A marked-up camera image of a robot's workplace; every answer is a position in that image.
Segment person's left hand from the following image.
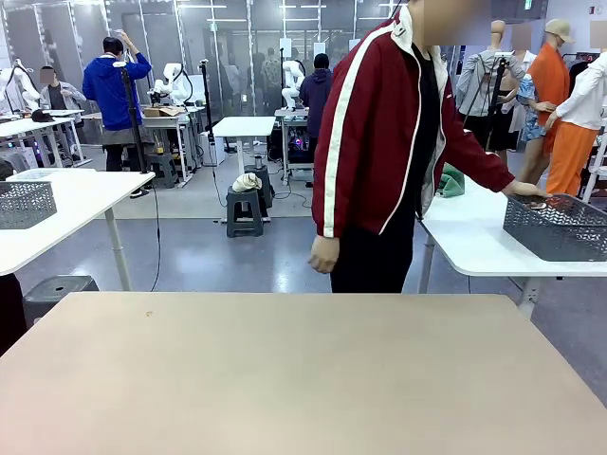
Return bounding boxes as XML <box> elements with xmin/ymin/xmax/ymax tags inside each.
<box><xmin>501</xmin><ymin>180</ymin><xmax>554</xmax><ymax>200</ymax></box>

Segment person's right hand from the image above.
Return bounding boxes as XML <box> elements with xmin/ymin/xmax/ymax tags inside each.
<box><xmin>307</xmin><ymin>235</ymin><xmax>341</xmax><ymax>275</ymax></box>

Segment grey perforated plastic basket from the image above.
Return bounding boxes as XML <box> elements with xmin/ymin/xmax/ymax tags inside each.
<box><xmin>0</xmin><ymin>180</ymin><xmax>58</xmax><ymax>230</ymax></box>
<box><xmin>502</xmin><ymin>192</ymin><xmax>607</xmax><ymax>264</ymax></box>

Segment green terry towel white loop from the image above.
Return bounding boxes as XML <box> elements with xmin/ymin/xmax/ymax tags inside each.
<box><xmin>436</xmin><ymin>163</ymin><xmax>468</xmax><ymax>198</ymax></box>

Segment person's right forearm maroon sleeve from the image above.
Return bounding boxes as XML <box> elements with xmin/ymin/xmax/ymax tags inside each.
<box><xmin>311</xmin><ymin>151</ymin><xmax>355</xmax><ymax>239</ymax></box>

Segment person's left forearm maroon sleeve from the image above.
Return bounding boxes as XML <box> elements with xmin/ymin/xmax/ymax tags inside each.
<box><xmin>445</xmin><ymin>127</ymin><xmax>517</xmax><ymax>194</ymax></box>

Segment mannequin white shirt orange trousers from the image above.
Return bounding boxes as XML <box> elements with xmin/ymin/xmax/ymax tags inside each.
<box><xmin>544</xmin><ymin>21</ymin><xmax>607</xmax><ymax>198</ymax></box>

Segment white rounded table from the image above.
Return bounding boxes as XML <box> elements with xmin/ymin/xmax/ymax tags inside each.
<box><xmin>418</xmin><ymin>173</ymin><xmax>607</xmax><ymax>319</ymax></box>
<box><xmin>0</xmin><ymin>168</ymin><xmax>157</xmax><ymax>293</ymax></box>

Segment grey plastic step stool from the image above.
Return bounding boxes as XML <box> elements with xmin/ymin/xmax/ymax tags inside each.
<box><xmin>243</xmin><ymin>164</ymin><xmax>276</xmax><ymax>209</ymax></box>
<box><xmin>225</xmin><ymin>185</ymin><xmax>266</xmax><ymax>239</ymax></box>

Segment beige crumpled cloth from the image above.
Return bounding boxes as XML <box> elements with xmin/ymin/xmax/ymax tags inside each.
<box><xmin>230</xmin><ymin>172</ymin><xmax>264</xmax><ymax>194</ymax></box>

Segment mannequin orange top beige cap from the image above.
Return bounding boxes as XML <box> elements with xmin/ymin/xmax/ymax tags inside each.
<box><xmin>518</xmin><ymin>18</ymin><xmax>578</xmax><ymax>187</ymax></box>

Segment mannequin grey hoodie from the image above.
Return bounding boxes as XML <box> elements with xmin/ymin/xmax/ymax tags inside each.
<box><xmin>456</xmin><ymin>19</ymin><xmax>528</xmax><ymax>154</ymax></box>

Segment person in maroon jacket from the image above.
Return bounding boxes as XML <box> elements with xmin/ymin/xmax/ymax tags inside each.
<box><xmin>310</xmin><ymin>0</ymin><xmax>518</xmax><ymax>295</ymax></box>

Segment white rectangular desk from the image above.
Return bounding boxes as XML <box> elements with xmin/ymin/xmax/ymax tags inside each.
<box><xmin>210</xmin><ymin>116</ymin><xmax>278</xmax><ymax>224</ymax></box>
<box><xmin>0</xmin><ymin>115</ymin><xmax>87</xmax><ymax>168</ymax></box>

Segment person in dark hoodie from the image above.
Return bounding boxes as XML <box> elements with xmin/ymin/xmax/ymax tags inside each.
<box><xmin>298</xmin><ymin>53</ymin><xmax>334</xmax><ymax>189</ymax></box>

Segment black tripod pole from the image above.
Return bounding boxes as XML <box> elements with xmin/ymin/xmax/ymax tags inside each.
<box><xmin>198</xmin><ymin>58</ymin><xmax>217</xmax><ymax>144</ymax></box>
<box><xmin>118</xmin><ymin>65</ymin><xmax>150</xmax><ymax>174</ymax></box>

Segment flat cardboard box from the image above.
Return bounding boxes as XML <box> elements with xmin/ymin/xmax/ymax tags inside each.
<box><xmin>141</xmin><ymin>105</ymin><xmax>187</xmax><ymax>118</ymax></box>

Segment person in blue hoodie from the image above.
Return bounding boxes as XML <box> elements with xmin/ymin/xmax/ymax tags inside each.
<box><xmin>82</xmin><ymin>30</ymin><xmax>154</xmax><ymax>200</ymax></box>

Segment seated person grey jacket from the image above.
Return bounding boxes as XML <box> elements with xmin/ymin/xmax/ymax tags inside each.
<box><xmin>37</xmin><ymin>65</ymin><xmax>88</xmax><ymax>113</ymax></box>

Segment black camera tripod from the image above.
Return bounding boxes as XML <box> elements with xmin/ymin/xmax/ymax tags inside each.
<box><xmin>461</xmin><ymin>50</ymin><xmax>516</xmax><ymax>154</ymax></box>

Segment black hanging cable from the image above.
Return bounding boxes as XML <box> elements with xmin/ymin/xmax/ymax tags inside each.
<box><xmin>149</xmin><ymin>175</ymin><xmax>163</xmax><ymax>293</ymax></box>

